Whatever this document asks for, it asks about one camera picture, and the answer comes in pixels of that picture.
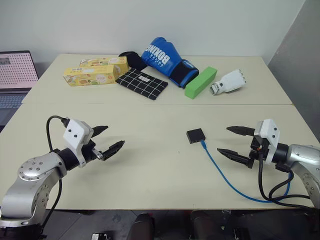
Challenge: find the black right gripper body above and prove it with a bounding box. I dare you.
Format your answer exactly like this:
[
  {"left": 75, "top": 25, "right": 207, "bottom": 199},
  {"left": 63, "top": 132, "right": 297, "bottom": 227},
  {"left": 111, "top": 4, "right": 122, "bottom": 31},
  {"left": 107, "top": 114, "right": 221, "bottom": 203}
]
[{"left": 247, "top": 136, "right": 270, "bottom": 170}]

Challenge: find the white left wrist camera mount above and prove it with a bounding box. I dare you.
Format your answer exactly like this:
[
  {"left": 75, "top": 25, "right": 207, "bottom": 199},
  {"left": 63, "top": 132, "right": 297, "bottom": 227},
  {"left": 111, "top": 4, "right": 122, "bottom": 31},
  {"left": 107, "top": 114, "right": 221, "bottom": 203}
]
[{"left": 62, "top": 119, "right": 95, "bottom": 169}]

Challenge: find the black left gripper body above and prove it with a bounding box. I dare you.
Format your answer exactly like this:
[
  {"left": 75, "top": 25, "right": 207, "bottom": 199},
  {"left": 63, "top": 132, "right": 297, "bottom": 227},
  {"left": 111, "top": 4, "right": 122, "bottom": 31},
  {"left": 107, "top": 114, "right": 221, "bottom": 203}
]
[{"left": 82, "top": 128, "right": 104, "bottom": 164}]

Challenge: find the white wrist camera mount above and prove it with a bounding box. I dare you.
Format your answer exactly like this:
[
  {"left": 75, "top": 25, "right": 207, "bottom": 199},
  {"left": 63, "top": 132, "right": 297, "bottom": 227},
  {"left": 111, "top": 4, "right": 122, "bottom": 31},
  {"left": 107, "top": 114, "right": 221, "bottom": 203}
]
[
  {"left": 253, "top": 118, "right": 279, "bottom": 165},
  {"left": 62, "top": 119, "right": 95, "bottom": 169}
]

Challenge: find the blue boxing glove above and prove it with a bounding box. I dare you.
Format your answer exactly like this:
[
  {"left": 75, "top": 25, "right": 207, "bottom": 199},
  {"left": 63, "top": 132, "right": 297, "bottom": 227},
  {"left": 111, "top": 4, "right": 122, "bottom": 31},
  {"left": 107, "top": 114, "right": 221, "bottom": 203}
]
[{"left": 140, "top": 37, "right": 200, "bottom": 89}]

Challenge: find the grey laptop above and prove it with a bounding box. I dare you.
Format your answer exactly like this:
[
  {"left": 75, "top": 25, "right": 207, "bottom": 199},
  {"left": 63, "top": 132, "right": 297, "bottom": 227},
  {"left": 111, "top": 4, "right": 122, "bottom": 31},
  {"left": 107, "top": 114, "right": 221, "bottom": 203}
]
[{"left": 0, "top": 50, "right": 40, "bottom": 127}]

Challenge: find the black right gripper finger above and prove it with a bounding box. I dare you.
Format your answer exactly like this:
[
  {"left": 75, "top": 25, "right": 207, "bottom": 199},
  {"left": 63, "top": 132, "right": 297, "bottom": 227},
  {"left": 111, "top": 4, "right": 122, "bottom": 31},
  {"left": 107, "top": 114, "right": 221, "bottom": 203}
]
[
  {"left": 225, "top": 125, "right": 257, "bottom": 138},
  {"left": 216, "top": 147, "right": 251, "bottom": 166}
]

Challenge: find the green foam block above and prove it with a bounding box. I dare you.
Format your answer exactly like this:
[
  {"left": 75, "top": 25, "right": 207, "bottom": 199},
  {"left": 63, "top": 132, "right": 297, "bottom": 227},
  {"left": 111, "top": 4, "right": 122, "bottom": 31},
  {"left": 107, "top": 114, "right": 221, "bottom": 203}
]
[{"left": 184, "top": 65, "right": 218, "bottom": 101}]

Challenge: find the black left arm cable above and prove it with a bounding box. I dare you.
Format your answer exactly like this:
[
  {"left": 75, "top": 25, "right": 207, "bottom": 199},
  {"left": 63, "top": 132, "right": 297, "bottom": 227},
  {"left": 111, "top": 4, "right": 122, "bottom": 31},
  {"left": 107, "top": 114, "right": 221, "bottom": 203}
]
[{"left": 37, "top": 115, "right": 70, "bottom": 240}]

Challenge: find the small black device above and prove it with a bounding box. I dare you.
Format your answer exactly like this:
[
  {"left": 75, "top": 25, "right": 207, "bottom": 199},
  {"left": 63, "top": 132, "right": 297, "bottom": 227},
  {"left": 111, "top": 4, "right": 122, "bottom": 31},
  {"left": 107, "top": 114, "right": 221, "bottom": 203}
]
[{"left": 90, "top": 232, "right": 110, "bottom": 240}]

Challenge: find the dark rounded shape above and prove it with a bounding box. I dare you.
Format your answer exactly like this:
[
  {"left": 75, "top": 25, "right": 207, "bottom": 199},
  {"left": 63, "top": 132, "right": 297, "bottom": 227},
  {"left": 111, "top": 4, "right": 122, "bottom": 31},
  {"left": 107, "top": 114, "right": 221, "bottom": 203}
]
[{"left": 128, "top": 212, "right": 155, "bottom": 240}]

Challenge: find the small black box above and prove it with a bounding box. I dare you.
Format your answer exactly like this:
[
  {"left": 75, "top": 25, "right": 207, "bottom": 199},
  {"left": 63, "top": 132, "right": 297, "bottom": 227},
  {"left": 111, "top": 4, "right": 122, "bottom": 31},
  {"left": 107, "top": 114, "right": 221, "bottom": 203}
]
[{"left": 185, "top": 127, "right": 207, "bottom": 145}]

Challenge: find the black white checked pouch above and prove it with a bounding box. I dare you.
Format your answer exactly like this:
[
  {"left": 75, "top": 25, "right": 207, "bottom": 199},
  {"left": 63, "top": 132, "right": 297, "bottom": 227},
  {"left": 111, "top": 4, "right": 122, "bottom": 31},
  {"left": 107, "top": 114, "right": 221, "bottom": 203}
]
[{"left": 115, "top": 67, "right": 169, "bottom": 102}]

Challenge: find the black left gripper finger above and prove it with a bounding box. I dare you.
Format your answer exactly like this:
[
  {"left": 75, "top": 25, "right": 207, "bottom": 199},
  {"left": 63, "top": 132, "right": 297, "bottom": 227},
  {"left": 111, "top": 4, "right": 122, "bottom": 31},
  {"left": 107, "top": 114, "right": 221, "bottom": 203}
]
[
  {"left": 102, "top": 139, "right": 126, "bottom": 162},
  {"left": 91, "top": 125, "right": 109, "bottom": 139}
]

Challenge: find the white robotic hand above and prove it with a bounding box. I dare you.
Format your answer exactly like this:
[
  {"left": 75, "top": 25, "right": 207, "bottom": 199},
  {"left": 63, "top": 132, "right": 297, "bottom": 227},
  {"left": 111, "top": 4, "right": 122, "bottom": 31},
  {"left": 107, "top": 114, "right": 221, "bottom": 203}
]
[{"left": 209, "top": 68, "right": 249, "bottom": 97}]

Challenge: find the blue cable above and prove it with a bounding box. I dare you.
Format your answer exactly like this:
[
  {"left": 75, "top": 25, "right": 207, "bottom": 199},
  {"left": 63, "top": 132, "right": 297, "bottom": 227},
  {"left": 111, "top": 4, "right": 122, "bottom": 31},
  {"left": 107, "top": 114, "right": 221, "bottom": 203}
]
[{"left": 199, "top": 139, "right": 294, "bottom": 204}]

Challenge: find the yellow cardboard box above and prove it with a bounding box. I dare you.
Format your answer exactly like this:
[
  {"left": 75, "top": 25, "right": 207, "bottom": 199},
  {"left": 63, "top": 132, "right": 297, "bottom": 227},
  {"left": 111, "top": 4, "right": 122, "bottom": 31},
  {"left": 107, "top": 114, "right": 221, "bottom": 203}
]
[
  {"left": 79, "top": 56, "right": 130, "bottom": 74},
  {"left": 62, "top": 65, "right": 124, "bottom": 88}
]

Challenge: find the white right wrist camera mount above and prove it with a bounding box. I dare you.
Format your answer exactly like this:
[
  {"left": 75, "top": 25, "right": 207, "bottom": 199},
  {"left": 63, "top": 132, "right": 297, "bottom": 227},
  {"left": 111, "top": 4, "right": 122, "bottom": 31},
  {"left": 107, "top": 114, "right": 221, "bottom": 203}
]
[{"left": 253, "top": 118, "right": 279, "bottom": 165}]

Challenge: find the black round pad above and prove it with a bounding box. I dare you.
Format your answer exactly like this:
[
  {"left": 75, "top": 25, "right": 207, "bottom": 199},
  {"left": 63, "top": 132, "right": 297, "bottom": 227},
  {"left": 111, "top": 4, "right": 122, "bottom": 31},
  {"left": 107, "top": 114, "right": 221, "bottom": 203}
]
[{"left": 118, "top": 50, "right": 149, "bottom": 71}]

